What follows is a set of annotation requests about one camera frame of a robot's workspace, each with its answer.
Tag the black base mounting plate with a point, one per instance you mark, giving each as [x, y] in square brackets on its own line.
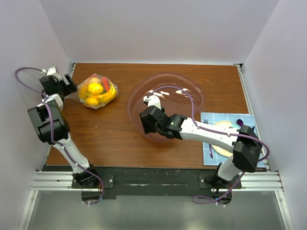
[161, 182]

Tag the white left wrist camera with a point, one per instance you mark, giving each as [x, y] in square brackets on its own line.
[53, 71]

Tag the purple plastic spoon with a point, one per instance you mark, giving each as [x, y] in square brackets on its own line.
[240, 122]

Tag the aluminium frame rail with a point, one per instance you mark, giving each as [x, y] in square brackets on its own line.
[258, 181]

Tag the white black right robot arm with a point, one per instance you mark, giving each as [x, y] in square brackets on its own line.
[243, 143]

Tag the clear zip top bag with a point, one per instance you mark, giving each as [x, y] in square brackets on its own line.
[82, 88]

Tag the clear pink plastic bowl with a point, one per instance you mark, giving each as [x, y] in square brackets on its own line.
[170, 88]

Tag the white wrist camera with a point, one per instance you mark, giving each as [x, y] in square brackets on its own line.
[152, 100]
[53, 71]

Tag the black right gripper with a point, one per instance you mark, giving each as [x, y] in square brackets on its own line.
[147, 128]

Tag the yellow fake banana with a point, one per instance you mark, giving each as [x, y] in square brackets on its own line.
[106, 97]

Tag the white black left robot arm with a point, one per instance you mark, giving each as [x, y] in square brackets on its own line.
[51, 127]

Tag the pale yellow plate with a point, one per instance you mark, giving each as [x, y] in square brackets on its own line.
[225, 124]

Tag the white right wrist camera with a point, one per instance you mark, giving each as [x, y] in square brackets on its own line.
[152, 100]

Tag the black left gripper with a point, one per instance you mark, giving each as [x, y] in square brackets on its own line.
[70, 88]

